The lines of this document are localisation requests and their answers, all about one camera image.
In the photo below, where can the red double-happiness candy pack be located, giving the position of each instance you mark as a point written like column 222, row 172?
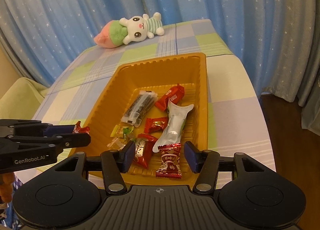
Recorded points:
column 174, row 95

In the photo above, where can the plaid tablecloth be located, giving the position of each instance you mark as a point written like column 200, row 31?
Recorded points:
column 101, row 84

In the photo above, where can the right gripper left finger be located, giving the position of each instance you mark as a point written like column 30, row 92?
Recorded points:
column 114, row 163

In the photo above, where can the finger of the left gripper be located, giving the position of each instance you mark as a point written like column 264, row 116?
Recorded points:
column 60, row 142
column 50, row 130

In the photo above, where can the person's left hand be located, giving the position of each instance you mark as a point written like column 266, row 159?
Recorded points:
column 6, row 187

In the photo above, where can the red patterned snack packet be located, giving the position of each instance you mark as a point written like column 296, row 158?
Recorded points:
column 170, row 161

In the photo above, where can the silver foil snack pouch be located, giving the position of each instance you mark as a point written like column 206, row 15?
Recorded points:
column 173, row 131

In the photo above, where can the pink green bunny plush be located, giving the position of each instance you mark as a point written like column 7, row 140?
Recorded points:
column 124, row 31

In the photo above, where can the black seaweed snack packet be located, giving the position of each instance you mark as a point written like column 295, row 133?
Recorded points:
column 138, row 109

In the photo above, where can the small red candy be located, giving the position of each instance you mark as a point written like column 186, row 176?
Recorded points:
column 78, row 129

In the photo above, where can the red shiny candy pack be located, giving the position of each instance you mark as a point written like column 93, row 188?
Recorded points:
column 144, row 144

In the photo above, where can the red foil candy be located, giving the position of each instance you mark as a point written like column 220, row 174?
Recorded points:
column 155, row 124

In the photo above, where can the clear brown candy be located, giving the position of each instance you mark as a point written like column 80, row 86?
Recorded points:
column 116, row 144

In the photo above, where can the yellow green candy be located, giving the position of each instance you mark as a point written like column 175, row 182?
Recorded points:
column 118, row 131

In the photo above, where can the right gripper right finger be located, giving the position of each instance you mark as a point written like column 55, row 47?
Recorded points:
column 205, row 164

